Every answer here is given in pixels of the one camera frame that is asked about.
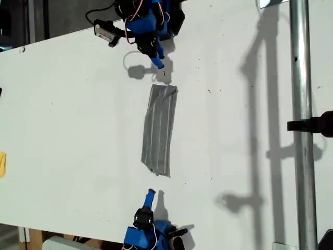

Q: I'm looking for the black camera cable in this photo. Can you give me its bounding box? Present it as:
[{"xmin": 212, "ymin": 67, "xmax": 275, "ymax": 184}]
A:
[{"xmin": 85, "ymin": 7, "xmax": 118, "ymax": 27}]

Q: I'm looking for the black camera stalk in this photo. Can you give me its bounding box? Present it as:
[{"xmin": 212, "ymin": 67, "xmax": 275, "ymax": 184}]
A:
[{"xmin": 114, "ymin": 27, "xmax": 136, "ymax": 40}]

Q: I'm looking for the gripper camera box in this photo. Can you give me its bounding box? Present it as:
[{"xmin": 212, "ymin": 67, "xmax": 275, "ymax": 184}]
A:
[
  {"xmin": 168, "ymin": 228, "xmax": 188, "ymax": 250},
  {"xmin": 93, "ymin": 19, "xmax": 120, "ymax": 48}
]

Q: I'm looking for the wooden table leg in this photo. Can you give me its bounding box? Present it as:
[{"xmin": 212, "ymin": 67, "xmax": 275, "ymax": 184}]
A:
[{"xmin": 28, "ymin": 229, "xmax": 44, "ymax": 250}]

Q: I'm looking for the white box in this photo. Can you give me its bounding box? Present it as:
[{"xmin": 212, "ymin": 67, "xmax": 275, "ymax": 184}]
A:
[{"xmin": 42, "ymin": 235, "xmax": 105, "ymax": 250}]

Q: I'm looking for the yellow object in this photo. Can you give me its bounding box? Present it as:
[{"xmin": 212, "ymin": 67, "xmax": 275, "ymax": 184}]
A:
[{"xmin": 0, "ymin": 152, "xmax": 7, "ymax": 179}]

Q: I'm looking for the steel post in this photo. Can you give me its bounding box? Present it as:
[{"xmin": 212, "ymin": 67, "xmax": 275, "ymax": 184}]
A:
[{"xmin": 288, "ymin": 0, "xmax": 318, "ymax": 250}]

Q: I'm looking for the red white servo wire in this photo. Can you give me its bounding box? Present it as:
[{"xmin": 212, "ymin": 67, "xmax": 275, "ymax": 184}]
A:
[
  {"xmin": 124, "ymin": 0, "xmax": 144, "ymax": 45},
  {"xmin": 122, "ymin": 223, "xmax": 158, "ymax": 247}
]

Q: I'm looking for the grey striped towel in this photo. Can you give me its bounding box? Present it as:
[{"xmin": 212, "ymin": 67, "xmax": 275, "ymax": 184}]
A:
[{"xmin": 140, "ymin": 83, "xmax": 179, "ymax": 178}]

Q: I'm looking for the black round object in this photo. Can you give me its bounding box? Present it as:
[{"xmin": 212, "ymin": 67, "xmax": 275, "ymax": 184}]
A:
[{"xmin": 317, "ymin": 229, "xmax": 333, "ymax": 250}]

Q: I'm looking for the black clamp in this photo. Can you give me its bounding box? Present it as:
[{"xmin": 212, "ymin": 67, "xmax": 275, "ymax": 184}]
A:
[{"xmin": 287, "ymin": 110, "xmax": 333, "ymax": 138}]

